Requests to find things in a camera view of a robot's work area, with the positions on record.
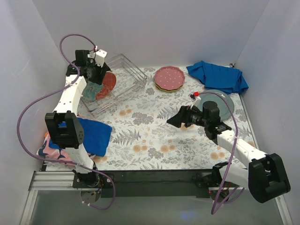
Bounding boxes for pink polka dot plate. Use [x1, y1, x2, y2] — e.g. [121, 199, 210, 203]
[153, 66, 185, 90]

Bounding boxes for wire dish rack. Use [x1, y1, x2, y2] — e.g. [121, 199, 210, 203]
[78, 54, 147, 117]

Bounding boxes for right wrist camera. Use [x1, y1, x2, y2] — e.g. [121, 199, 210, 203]
[189, 91, 201, 108]

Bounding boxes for pink patterned cloth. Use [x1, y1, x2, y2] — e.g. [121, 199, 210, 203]
[36, 132, 72, 161]

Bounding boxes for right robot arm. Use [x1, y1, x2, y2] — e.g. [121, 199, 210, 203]
[167, 101, 291, 203]

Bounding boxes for blue cloth at back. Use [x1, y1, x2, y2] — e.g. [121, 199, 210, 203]
[187, 61, 249, 94]

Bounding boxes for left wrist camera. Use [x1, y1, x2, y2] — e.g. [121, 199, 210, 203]
[87, 49, 107, 67]

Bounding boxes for red blue floral plate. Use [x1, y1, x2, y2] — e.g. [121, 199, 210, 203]
[82, 72, 116, 101]

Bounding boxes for blue folded towel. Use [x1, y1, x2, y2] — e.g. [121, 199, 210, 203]
[45, 111, 112, 157]

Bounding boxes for aluminium frame rail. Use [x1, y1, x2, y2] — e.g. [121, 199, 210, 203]
[20, 171, 75, 225]

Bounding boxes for dark brown plate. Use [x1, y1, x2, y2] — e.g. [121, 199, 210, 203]
[102, 63, 111, 73]

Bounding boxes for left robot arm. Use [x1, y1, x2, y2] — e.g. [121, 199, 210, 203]
[45, 48, 107, 188]

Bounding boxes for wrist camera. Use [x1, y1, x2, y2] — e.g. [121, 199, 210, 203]
[189, 91, 201, 108]
[87, 49, 107, 67]

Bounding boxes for green polka dot plate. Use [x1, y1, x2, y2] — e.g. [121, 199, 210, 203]
[155, 84, 183, 93]

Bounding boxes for grey-blue plate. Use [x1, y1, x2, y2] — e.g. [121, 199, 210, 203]
[195, 90, 234, 121]

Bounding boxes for floral tablecloth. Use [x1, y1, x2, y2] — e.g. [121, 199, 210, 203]
[45, 67, 263, 171]

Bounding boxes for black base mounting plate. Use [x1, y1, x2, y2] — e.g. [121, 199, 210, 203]
[72, 169, 240, 199]

